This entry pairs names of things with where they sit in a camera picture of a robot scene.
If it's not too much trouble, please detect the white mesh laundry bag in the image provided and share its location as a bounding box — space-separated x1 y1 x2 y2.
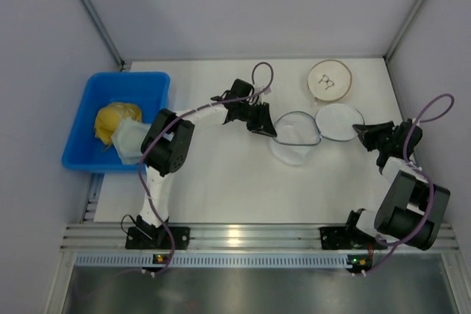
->
269 103 365 167

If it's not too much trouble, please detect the pale green bra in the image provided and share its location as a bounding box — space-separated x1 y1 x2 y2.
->
111 118 151 165

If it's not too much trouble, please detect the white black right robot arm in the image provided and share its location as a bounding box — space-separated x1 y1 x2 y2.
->
353 119 450 251

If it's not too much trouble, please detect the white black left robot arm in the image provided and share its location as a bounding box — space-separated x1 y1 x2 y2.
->
135 79 277 239

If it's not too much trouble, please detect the blue plastic bin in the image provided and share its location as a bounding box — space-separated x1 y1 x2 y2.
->
62 71 171 174

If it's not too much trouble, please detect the yellow cloth garment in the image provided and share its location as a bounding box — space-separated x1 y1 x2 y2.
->
93 102 143 146

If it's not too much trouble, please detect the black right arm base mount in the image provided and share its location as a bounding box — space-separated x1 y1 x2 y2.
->
319 226 386 250

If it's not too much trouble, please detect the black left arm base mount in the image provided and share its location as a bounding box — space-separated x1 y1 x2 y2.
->
125 226 191 250

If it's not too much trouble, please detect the aluminium rail frame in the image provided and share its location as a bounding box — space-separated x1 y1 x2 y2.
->
60 222 461 256

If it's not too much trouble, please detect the white slotted cable duct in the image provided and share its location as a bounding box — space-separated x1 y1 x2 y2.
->
75 253 371 268

